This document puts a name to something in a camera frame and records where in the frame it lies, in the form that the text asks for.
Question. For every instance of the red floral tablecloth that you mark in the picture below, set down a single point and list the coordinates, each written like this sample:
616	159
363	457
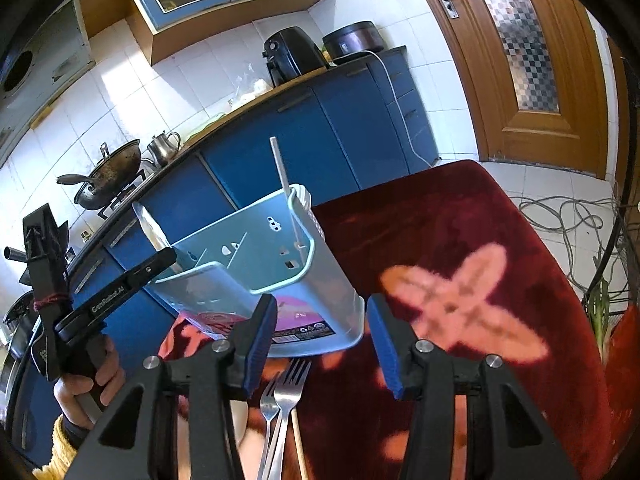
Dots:
450	220

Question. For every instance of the black air fryer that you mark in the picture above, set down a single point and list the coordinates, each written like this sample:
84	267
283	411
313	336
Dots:
292	55

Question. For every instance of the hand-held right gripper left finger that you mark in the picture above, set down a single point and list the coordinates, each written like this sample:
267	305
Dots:
261	341

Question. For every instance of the steel kettle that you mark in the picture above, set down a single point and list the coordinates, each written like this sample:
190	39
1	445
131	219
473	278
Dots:
162	147

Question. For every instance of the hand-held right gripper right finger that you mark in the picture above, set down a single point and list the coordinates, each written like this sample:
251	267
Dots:
382	347

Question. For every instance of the clear plastic bag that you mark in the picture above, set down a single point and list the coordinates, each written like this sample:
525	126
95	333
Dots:
250	87

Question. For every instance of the white range hood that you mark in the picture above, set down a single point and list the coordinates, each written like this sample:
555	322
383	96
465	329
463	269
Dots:
55	55

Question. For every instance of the gas stove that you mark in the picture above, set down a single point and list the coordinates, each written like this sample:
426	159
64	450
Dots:
122	200

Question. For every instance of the person's left hand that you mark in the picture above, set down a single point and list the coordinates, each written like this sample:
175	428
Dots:
107	377

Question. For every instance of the black wok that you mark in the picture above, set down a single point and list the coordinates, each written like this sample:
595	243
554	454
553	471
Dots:
112	175

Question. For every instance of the large steel fork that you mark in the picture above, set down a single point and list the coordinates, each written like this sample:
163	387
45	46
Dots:
294	380

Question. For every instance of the black frying pan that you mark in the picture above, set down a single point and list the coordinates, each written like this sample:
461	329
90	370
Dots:
17	315

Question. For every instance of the black metal frame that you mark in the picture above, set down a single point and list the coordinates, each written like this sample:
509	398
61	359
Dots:
607	255

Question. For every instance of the dark rice cooker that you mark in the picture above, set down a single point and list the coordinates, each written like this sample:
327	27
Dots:
352	40

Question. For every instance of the small steel fork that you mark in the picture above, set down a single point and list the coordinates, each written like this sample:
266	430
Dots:
270	402

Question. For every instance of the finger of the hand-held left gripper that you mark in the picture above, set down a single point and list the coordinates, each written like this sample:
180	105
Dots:
152	266

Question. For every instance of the white perforated basket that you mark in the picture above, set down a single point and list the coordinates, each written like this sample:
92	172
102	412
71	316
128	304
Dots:
306	205

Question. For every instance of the wooden door with glass panel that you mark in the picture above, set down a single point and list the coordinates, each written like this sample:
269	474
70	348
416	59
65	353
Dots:
470	60

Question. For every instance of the green onions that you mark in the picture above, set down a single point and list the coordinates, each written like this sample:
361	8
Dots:
600	310

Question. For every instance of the light blue utensil holder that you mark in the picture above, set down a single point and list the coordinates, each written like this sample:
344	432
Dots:
260	270

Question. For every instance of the blue kitchen base cabinet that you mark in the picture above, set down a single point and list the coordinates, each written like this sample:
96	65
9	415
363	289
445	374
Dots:
310	135

